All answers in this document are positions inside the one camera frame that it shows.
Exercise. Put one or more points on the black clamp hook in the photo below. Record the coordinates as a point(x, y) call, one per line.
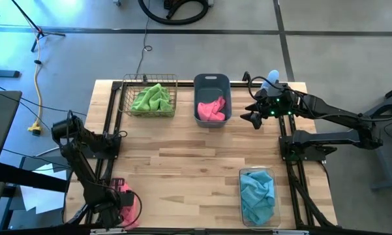
point(246, 76)

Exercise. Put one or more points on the black floor bar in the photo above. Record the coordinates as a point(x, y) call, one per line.
point(3, 73)

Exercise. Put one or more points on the black aluminium table frame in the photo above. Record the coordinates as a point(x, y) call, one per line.
point(186, 84)

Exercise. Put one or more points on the dark grey desk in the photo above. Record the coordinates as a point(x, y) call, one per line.
point(0, 124)

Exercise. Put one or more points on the pink microfiber towel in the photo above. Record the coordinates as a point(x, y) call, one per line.
point(210, 111)
point(130, 212)

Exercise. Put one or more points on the light blue spray bottle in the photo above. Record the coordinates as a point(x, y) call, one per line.
point(270, 76)

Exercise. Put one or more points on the grey metal cart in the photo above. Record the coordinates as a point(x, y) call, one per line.
point(388, 163)

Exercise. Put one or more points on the clear plastic bin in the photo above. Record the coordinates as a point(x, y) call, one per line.
point(259, 166)

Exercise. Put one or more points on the black desk beam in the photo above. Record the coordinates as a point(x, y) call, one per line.
point(29, 178)

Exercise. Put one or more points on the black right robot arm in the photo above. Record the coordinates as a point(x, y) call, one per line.
point(332, 112)

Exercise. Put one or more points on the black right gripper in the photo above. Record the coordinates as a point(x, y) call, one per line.
point(277, 101)

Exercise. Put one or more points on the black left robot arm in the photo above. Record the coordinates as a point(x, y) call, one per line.
point(81, 163)

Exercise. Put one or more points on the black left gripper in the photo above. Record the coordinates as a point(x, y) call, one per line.
point(122, 196)

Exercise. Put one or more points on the blue-grey plastic bin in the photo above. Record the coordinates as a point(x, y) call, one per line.
point(212, 85)

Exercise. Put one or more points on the small black clamp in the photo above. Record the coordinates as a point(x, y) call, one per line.
point(144, 78)

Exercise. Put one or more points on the black tripod stand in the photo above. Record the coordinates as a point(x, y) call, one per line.
point(39, 32)

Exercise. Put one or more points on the silver rail bracket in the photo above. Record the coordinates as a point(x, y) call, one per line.
point(106, 231)
point(290, 232)

